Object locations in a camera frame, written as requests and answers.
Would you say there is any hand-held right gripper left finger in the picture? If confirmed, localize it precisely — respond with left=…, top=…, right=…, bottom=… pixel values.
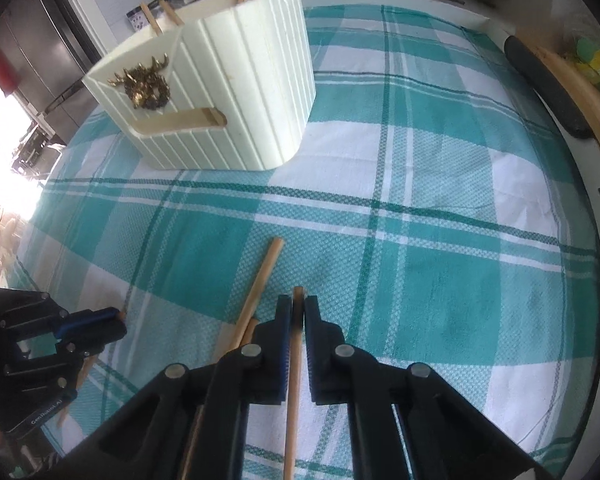
left=50, top=294, right=293, bottom=480

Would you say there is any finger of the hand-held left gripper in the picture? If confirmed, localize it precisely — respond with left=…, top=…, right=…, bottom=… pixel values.
left=2, top=321, right=127, bottom=391
left=0, top=290, right=120, bottom=336

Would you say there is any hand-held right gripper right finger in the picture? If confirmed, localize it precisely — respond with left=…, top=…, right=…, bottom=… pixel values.
left=304, top=294, right=556, bottom=480

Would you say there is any cream ribbed utensil holder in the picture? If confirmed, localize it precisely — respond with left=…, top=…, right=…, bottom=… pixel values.
left=81, top=0, right=317, bottom=171

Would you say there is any dark rack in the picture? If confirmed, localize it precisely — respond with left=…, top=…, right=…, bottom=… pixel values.
left=10, top=120, right=68, bottom=176

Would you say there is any teal white checked tablecloth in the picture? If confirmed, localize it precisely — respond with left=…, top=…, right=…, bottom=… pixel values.
left=15, top=2, right=600, bottom=480

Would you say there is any red card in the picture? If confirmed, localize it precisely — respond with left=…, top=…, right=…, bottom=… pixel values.
left=0, top=47, right=20, bottom=96

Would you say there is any steel refrigerator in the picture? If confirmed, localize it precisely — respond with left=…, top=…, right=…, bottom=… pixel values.
left=0, top=0, right=106, bottom=121

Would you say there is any black rounded cushion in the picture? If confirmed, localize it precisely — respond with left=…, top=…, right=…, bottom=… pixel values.
left=503, top=35, right=596, bottom=138

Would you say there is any yellow green plastic decoration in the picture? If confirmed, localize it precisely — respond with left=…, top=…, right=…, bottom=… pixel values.
left=565, top=30, right=600, bottom=91

